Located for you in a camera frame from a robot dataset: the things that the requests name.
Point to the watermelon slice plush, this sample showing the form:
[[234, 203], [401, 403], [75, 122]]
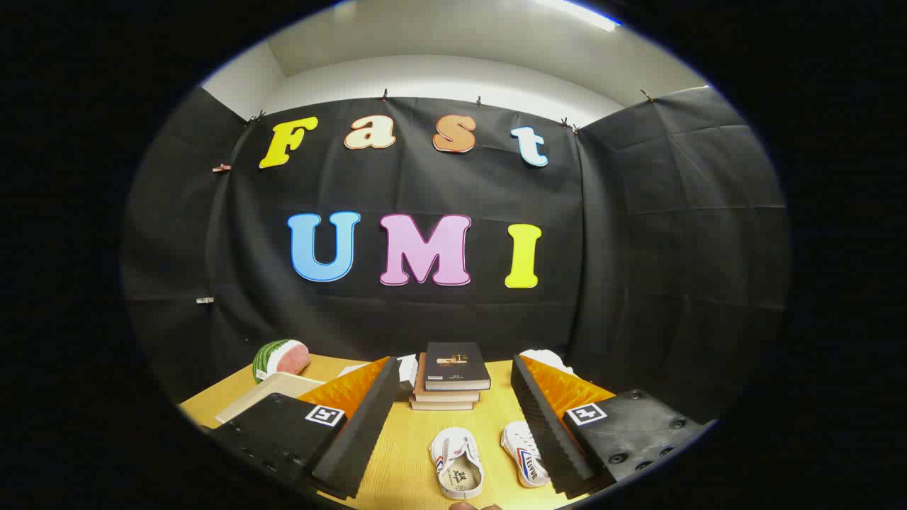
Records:
[[280, 358]]

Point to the thin brown book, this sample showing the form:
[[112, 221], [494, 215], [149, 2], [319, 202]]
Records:
[[441, 406]]

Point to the white plush toy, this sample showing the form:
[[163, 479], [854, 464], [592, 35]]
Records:
[[545, 356]]

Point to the thick brown book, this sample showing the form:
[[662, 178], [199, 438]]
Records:
[[446, 395]]

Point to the black backdrop cloth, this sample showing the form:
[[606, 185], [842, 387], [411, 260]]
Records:
[[425, 319]]

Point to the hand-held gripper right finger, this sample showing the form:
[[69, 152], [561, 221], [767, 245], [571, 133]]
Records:
[[549, 439]]

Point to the white portrait cover book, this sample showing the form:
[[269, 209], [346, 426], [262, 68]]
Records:
[[407, 368]]

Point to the white striped canvas shoe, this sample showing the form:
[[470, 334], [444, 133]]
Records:
[[523, 457], [457, 460]]

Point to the beige fabric storage box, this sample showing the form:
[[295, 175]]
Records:
[[262, 389]]

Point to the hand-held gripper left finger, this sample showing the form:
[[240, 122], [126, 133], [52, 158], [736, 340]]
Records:
[[358, 439]]

